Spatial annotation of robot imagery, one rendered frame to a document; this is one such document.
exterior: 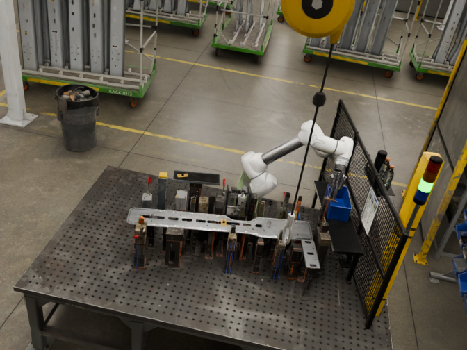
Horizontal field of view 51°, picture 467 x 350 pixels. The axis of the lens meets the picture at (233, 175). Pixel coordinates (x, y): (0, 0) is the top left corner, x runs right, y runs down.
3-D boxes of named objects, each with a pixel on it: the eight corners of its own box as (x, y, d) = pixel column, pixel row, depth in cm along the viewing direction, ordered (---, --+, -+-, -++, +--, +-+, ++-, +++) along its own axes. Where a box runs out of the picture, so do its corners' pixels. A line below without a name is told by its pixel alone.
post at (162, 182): (155, 222, 401) (157, 178, 377) (156, 217, 408) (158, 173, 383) (165, 223, 402) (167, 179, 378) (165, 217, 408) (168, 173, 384)
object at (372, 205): (367, 237, 347) (379, 203, 331) (359, 217, 366) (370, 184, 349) (370, 237, 348) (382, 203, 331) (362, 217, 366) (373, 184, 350)
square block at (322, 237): (310, 274, 373) (320, 239, 353) (308, 267, 379) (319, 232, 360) (320, 275, 373) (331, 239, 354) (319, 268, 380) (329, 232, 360)
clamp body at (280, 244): (267, 280, 362) (276, 246, 343) (266, 269, 372) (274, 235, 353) (279, 282, 363) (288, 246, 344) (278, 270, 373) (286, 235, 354)
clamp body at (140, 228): (131, 270, 354) (131, 232, 334) (134, 256, 366) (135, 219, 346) (146, 271, 355) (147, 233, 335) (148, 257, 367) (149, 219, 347)
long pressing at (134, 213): (124, 226, 349) (124, 224, 348) (129, 207, 368) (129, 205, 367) (313, 242, 361) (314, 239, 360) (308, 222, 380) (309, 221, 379)
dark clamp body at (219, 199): (208, 240, 391) (213, 202, 370) (208, 230, 402) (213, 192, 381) (222, 242, 392) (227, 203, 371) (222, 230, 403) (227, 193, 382)
